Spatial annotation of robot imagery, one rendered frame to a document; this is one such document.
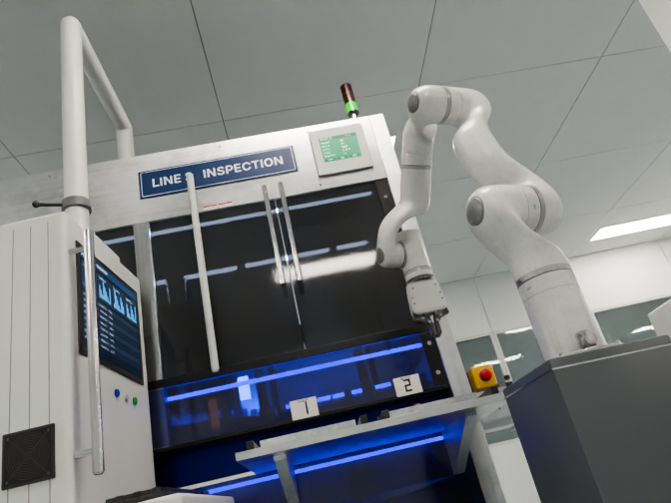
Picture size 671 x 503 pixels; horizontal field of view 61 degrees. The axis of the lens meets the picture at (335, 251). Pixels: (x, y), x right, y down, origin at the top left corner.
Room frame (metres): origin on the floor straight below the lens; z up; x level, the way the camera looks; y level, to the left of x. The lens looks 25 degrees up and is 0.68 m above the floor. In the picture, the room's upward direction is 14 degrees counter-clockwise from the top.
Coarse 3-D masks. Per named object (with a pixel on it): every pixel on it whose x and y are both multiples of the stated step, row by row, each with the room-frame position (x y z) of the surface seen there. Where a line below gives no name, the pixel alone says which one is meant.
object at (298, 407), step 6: (294, 402) 1.84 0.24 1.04; (300, 402) 1.84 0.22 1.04; (312, 402) 1.85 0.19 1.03; (294, 408) 1.84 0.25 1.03; (300, 408) 1.84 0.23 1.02; (312, 408) 1.84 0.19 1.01; (318, 408) 1.85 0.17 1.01; (294, 414) 1.84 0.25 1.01; (300, 414) 1.84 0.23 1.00; (306, 414) 1.84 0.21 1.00; (312, 414) 1.84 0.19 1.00; (318, 414) 1.85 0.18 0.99
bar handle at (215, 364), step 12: (192, 180) 1.75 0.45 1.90; (192, 192) 1.75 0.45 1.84; (192, 204) 1.74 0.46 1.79; (192, 216) 1.75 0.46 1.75; (204, 264) 1.75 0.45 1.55; (204, 276) 1.75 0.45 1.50; (204, 288) 1.74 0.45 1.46; (204, 300) 1.75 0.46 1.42; (204, 312) 1.75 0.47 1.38; (216, 348) 1.75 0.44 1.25; (216, 360) 1.75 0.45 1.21
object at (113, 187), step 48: (240, 144) 1.84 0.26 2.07; (288, 144) 1.86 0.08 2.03; (0, 192) 1.74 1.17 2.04; (48, 192) 1.76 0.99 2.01; (96, 192) 1.78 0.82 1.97; (240, 192) 1.84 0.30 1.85; (288, 192) 1.85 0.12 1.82; (144, 240) 1.80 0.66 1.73; (144, 288) 1.80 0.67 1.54; (144, 336) 1.79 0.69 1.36; (384, 336) 1.88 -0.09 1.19; (240, 432) 1.82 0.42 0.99
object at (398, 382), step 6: (396, 378) 1.88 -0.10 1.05; (402, 378) 1.88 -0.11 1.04; (414, 378) 1.88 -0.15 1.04; (396, 384) 1.88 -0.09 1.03; (402, 384) 1.88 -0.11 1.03; (414, 384) 1.88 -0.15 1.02; (420, 384) 1.88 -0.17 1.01; (396, 390) 1.87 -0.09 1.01; (402, 390) 1.88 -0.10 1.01; (414, 390) 1.88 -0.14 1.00; (420, 390) 1.88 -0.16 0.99
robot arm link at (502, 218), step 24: (480, 192) 1.13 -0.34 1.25; (504, 192) 1.12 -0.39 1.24; (528, 192) 1.15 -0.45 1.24; (480, 216) 1.14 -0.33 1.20; (504, 216) 1.11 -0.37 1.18; (528, 216) 1.15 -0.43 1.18; (480, 240) 1.19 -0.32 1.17; (504, 240) 1.15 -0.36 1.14; (528, 240) 1.14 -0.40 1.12; (528, 264) 1.15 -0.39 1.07; (552, 264) 1.14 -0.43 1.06
